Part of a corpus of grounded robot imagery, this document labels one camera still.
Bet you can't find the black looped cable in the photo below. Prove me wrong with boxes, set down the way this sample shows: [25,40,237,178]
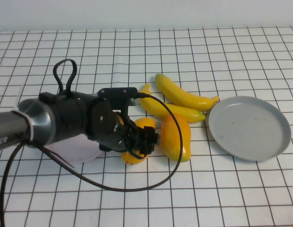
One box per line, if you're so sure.
[53,59,78,93]

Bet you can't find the yellow plastic banana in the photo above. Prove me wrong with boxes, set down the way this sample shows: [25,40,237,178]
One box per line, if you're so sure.
[155,73,220,112]
[139,83,206,123]

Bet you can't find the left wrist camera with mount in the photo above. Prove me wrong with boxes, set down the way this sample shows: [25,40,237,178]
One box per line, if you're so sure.
[97,87,140,106]

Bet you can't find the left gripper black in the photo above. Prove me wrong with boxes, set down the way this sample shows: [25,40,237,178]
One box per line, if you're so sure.
[86,96,160,156]

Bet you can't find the white zip tie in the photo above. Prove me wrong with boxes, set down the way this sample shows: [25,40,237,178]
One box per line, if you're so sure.
[12,84,35,143]

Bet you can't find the plain orange mango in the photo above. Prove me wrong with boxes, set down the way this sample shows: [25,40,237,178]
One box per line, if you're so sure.
[121,117,156,165]

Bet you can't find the pink round plate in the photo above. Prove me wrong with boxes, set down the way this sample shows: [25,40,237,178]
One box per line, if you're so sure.
[43,136,107,164]

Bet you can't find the long black camera cable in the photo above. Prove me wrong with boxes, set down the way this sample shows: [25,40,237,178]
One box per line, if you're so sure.
[0,92,184,227]

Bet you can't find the grey round plate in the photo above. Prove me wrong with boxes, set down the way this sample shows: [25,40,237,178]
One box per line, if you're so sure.
[207,96,292,162]

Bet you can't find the orange mango green tip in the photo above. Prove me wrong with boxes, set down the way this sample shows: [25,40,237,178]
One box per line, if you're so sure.
[161,113,192,163]

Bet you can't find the white checked tablecloth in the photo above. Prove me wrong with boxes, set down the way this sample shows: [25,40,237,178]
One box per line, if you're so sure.
[0,26,293,227]

